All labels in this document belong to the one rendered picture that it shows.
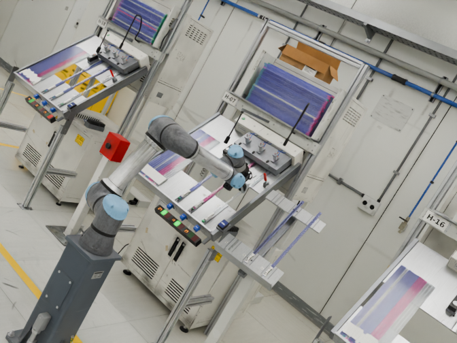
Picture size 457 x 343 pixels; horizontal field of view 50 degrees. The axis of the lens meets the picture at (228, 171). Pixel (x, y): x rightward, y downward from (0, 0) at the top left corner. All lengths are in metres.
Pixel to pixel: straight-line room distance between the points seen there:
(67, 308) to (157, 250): 1.08
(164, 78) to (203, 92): 1.39
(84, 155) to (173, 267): 1.16
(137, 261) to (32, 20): 5.05
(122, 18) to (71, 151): 1.09
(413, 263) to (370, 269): 1.68
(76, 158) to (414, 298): 2.49
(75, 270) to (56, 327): 0.26
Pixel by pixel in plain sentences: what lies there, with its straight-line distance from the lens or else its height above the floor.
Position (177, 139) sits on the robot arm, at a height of 1.13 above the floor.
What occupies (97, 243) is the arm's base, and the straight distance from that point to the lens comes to 2.17.
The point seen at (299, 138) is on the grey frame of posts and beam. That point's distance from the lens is 2.94.
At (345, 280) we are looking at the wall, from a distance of 4.35.
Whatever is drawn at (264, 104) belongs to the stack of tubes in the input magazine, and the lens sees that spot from 3.06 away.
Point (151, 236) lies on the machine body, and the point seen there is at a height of 0.34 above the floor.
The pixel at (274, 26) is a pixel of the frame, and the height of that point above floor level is 1.88.
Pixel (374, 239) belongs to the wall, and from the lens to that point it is 4.27.
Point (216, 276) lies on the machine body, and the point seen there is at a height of 0.43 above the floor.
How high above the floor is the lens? 1.46
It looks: 10 degrees down
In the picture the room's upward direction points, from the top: 29 degrees clockwise
